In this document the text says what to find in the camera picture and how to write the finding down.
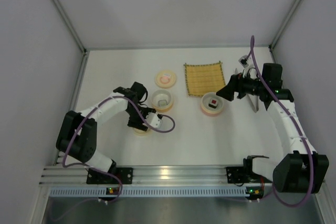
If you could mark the bamboo sushi mat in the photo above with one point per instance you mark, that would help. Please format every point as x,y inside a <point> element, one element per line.
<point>202,79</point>

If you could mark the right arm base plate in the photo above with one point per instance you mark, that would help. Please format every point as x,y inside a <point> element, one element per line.
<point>240,175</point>

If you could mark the sushi roll green centre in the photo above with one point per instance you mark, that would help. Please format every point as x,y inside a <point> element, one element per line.
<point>162,103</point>

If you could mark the right aluminium frame post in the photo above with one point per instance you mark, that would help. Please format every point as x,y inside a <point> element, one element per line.
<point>294,6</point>

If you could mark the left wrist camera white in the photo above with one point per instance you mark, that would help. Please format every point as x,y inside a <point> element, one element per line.
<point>153,121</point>

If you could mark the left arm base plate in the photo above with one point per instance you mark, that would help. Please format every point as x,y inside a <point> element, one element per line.
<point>122,174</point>

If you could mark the sushi roll red centre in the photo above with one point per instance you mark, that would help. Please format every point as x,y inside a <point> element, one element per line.
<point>213,104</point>

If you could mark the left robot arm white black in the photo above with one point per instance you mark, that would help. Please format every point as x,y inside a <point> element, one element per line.
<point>78,133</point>

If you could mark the aluminium frame post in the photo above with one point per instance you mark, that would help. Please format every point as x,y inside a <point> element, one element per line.
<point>294,6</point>
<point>67,22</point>

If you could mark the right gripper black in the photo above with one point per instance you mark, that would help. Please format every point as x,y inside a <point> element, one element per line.
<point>235,86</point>

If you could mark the metal tongs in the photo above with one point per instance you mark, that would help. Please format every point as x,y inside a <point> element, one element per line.
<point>251,74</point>

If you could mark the aluminium mounting rail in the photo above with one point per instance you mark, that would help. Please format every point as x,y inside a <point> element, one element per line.
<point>187,175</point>

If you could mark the pink lunch bowl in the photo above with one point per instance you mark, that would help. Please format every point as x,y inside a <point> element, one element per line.
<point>204,104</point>

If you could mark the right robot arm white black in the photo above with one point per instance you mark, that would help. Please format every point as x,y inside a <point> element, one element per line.
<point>301,169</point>

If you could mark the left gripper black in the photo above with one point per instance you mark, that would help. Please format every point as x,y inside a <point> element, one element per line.
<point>136,123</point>

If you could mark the cream lid pink handle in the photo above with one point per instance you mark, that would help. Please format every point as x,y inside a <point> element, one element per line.
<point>165,79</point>

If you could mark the cream lid orange handle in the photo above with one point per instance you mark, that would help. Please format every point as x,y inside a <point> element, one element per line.
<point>142,133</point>

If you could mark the orange lunch bowl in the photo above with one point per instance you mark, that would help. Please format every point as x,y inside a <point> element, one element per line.
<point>162,94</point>

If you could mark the left aluminium frame post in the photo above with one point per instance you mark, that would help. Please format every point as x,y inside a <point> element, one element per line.
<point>67,22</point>

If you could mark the slotted cable duct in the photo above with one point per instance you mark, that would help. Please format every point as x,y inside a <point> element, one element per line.
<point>156,191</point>

